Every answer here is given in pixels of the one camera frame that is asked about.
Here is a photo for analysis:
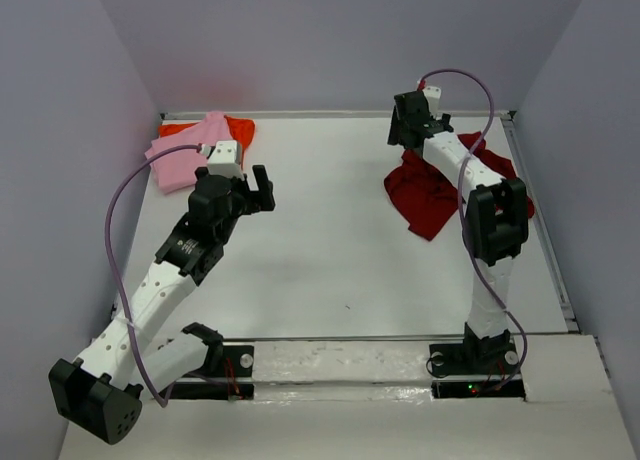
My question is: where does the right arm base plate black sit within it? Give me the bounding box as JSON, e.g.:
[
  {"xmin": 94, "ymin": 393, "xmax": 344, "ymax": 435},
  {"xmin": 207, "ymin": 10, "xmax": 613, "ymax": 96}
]
[{"xmin": 425, "ymin": 343, "xmax": 526, "ymax": 400}]

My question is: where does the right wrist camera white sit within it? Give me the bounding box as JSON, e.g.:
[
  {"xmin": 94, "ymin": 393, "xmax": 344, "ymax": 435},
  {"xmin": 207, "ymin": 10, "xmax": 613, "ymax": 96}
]
[{"xmin": 417, "ymin": 80, "xmax": 442, "ymax": 117}]

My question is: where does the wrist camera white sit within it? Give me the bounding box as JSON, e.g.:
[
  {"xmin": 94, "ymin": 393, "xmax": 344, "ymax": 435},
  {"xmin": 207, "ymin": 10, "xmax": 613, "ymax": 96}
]
[
  {"xmin": 200, "ymin": 140, "xmax": 244, "ymax": 179},
  {"xmin": 417, "ymin": 80, "xmax": 442, "ymax": 117}
]

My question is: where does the pink folded t shirt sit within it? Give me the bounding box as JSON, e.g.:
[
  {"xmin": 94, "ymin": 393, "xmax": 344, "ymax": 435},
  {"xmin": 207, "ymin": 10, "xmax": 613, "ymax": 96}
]
[{"xmin": 145, "ymin": 112, "xmax": 232, "ymax": 194}]

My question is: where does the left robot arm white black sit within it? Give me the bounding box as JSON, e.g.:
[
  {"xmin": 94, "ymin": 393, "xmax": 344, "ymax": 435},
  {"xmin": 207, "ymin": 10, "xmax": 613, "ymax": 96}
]
[{"xmin": 48, "ymin": 165, "xmax": 275, "ymax": 445}]

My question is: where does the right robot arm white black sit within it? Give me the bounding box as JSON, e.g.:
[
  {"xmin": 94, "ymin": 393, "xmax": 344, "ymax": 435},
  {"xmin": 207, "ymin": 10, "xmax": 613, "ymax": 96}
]
[{"xmin": 383, "ymin": 87, "xmax": 533, "ymax": 378}]

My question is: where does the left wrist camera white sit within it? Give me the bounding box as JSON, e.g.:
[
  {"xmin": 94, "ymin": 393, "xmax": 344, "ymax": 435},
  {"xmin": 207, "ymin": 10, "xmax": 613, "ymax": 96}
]
[{"xmin": 200, "ymin": 140, "xmax": 244, "ymax": 179}]

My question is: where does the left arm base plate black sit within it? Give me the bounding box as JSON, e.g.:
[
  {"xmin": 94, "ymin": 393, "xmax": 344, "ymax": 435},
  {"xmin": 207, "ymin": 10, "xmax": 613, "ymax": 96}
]
[{"xmin": 161, "ymin": 344, "xmax": 255, "ymax": 401}]

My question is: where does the orange folded t shirt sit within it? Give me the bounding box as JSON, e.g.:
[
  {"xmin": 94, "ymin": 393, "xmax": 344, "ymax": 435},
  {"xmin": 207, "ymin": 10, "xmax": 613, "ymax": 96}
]
[{"xmin": 155, "ymin": 112, "xmax": 256, "ymax": 151}]

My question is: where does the dark red t shirt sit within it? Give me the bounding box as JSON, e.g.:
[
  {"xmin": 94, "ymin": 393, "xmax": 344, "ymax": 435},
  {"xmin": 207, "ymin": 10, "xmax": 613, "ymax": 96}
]
[{"xmin": 383, "ymin": 131, "xmax": 518, "ymax": 241}]

